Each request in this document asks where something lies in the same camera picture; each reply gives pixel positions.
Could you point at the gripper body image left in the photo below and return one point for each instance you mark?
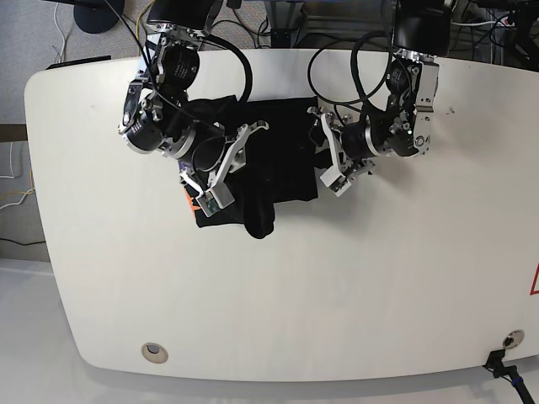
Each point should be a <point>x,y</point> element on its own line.
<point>207,155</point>

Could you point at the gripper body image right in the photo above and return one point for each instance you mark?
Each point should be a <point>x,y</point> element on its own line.
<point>352,140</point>

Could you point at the black T-shirt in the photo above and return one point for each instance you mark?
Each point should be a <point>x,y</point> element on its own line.
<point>279,161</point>

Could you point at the black flat bar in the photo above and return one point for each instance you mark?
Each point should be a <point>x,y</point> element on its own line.
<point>79,62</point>

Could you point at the round black stand base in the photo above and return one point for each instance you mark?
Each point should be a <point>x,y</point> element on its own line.
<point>96,17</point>

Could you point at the left metal table grommet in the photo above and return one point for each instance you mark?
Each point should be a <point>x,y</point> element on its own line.
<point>154,353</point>

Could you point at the metal table grommet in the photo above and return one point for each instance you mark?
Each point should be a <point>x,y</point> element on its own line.
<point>513,339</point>
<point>154,353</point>

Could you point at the red warning triangle sticker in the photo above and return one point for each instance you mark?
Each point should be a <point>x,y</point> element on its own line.
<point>535,283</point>

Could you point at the right metal table grommet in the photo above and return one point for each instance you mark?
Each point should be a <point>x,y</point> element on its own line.
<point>513,339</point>

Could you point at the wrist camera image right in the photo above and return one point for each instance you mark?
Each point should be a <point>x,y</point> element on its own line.
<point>333,179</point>

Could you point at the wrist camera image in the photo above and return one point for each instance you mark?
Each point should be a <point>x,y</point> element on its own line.
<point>215,199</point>
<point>333,179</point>

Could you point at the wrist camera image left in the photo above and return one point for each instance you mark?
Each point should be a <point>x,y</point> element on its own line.
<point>215,199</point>

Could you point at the aluminium frame post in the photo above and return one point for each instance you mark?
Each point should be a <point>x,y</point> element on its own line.
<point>286,19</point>

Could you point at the black clamp with cable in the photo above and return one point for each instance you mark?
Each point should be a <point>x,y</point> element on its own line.
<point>499,370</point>

